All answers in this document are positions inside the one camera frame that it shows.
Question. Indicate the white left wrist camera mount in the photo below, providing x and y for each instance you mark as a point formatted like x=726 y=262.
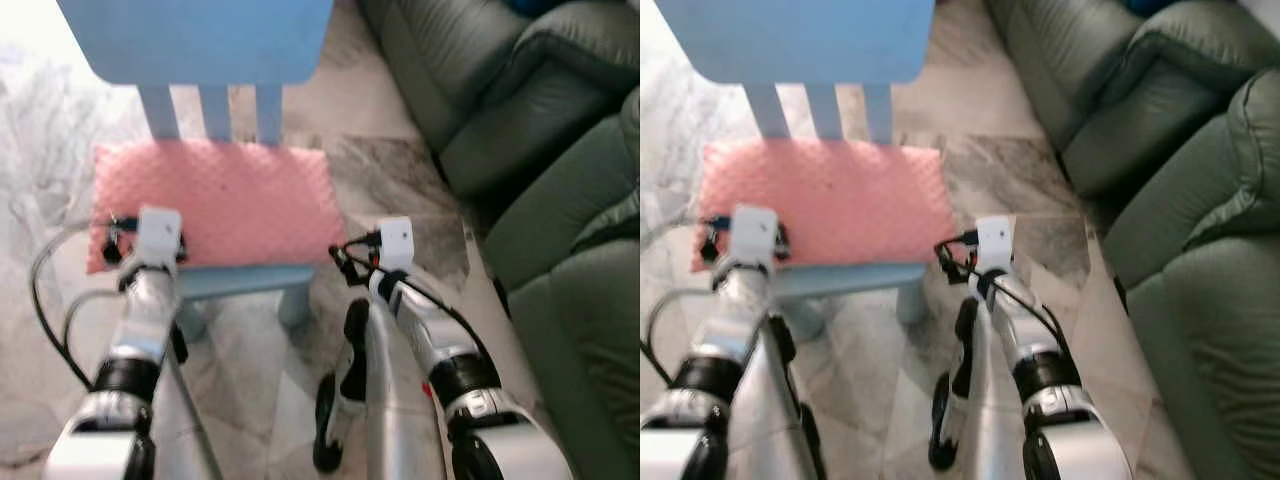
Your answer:
x=753 y=232
x=160 y=232

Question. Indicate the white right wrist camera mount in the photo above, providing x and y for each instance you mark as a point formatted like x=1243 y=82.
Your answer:
x=995 y=240
x=397 y=240

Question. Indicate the blue cushion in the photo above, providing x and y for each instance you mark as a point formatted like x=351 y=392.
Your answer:
x=532 y=5
x=1152 y=5

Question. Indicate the dark green leather sofa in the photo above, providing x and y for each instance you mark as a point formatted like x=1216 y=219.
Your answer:
x=1190 y=250
x=560 y=200

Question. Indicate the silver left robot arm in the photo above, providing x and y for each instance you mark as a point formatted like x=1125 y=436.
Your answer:
x=145 y=320
x=735 y=320

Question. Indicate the silver left robot leg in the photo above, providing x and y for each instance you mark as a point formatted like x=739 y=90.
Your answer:
x=775 y=410

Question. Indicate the pink textured pillow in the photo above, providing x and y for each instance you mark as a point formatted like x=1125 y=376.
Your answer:
x=220 y=195
x=830 y=195

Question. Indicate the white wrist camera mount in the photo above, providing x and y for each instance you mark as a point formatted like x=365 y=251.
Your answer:
x=753 y=232
x=160 y=232
x=995 y=240
x=397 y=240

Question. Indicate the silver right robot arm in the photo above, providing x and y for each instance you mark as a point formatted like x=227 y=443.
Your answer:
x=425 y=320
x=1020 y=320

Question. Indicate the light blue wooden chair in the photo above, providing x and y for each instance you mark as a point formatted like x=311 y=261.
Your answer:
x=200 y=40
x=800 y=40

